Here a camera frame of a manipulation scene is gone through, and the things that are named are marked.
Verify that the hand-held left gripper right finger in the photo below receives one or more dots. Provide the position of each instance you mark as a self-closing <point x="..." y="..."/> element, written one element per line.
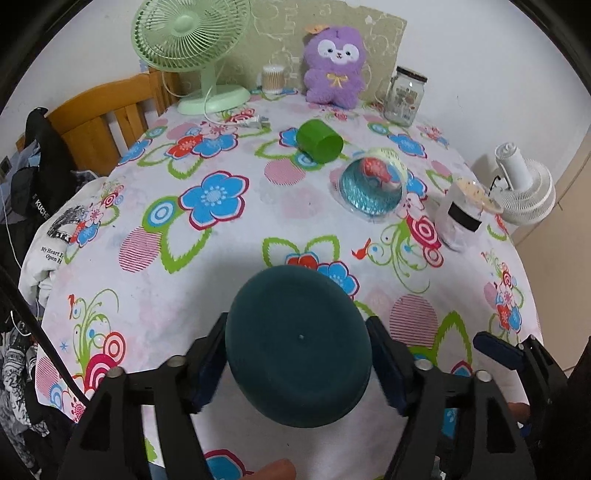
<point x="384" y="364"/>

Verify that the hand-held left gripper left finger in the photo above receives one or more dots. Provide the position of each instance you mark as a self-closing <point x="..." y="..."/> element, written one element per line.
<point x="210" y="369"/>

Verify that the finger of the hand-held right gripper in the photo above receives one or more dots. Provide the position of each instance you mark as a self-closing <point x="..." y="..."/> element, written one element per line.
<point x="542" y="364"/>
<point x="496" y="348"/>

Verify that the dark teal cup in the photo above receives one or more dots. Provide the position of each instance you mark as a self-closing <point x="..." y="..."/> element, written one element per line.
<point x="300" y="341"/>

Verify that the white cup with black band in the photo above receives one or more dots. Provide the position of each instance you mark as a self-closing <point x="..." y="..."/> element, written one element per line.
<point x="464" y="217"/>

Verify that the clear plastic cup red print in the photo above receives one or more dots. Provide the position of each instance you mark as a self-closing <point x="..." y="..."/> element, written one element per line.
<point x="371" y="189"/>

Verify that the green plastic cup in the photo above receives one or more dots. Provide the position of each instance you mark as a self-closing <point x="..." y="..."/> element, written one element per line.
<point x="318" y="141"/>

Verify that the floral tablecloth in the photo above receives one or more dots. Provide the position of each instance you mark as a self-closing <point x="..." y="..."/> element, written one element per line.
<point x="194" y="286"/>

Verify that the white desk fan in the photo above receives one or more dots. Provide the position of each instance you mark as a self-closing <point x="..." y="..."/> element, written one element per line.
<point x="526" y="184"/>

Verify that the pile of patterned clothes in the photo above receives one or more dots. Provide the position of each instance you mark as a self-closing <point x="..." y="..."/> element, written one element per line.
<point x="21" y="392"/>

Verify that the white printed shirt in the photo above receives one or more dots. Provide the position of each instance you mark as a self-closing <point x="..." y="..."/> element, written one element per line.
<point x="51" y="249"/>

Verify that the black jacket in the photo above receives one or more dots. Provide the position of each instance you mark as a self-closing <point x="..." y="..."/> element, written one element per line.
<point x="41" y="184"/>

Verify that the white power plug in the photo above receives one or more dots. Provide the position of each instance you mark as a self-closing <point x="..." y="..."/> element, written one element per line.
<point x="251" y="121"/>

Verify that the glass jar with dark lid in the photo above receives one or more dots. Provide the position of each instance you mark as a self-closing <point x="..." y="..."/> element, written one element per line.
<point x="404" y="99"/>

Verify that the cotton swab container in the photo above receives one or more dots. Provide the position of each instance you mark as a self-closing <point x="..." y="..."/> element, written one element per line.
<point x="274" y="79"/>

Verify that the purple plush toy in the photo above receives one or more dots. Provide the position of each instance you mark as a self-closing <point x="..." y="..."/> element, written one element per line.
<point x="334" y="69"/>

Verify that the green desk fan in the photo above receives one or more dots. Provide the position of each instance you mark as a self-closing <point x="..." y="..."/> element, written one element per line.
<point x="191" y="27"/>

